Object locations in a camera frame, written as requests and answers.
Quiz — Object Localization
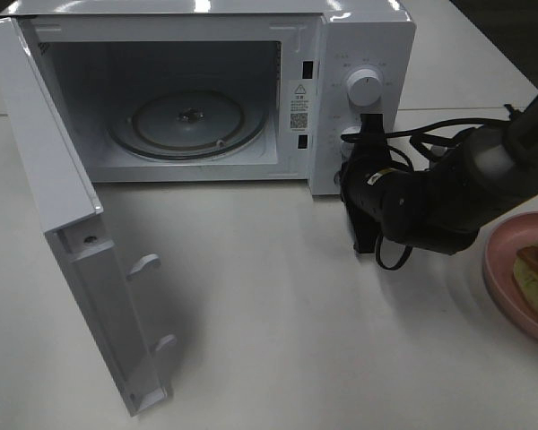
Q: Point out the upper white power knob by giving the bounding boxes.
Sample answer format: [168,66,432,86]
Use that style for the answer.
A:
[345,66,383,107]

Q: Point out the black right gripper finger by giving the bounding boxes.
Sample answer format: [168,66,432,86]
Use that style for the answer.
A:
[343,193,383,254]
[360,114,386,148]

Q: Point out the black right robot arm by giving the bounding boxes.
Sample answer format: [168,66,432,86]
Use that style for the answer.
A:
[339,95,538,267]

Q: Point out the pink round plate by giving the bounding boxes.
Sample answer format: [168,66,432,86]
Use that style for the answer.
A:
[482,211,538,341]

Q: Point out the lower white timer knob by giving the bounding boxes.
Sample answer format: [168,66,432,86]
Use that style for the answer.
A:
[339,125,364,153]

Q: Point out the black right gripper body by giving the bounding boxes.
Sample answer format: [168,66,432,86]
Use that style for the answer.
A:
[339,133,430,246]

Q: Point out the white microwave oven body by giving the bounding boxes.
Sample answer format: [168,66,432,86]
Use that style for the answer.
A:
[0,1,416,195]

